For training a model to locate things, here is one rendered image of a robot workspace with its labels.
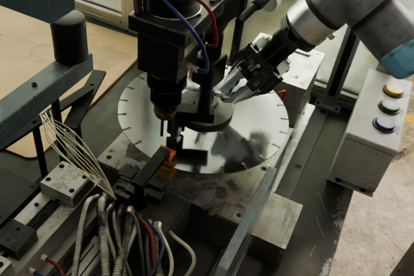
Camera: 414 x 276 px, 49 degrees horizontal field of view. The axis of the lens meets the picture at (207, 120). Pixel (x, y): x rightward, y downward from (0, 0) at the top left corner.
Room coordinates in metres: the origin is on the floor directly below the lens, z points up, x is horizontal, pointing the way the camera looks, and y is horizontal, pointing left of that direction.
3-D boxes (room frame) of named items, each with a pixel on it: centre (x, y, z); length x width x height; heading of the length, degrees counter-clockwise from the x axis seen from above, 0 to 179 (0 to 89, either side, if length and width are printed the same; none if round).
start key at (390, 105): (0.84, -0.41, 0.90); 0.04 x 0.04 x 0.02
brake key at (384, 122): (0.77, -0.38, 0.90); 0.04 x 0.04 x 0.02
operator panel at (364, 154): (0.84, -0.39, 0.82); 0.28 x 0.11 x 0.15; 160
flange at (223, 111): (0.68, 0.01, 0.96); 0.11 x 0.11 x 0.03
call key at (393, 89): (0.90, -0.43, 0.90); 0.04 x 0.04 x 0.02
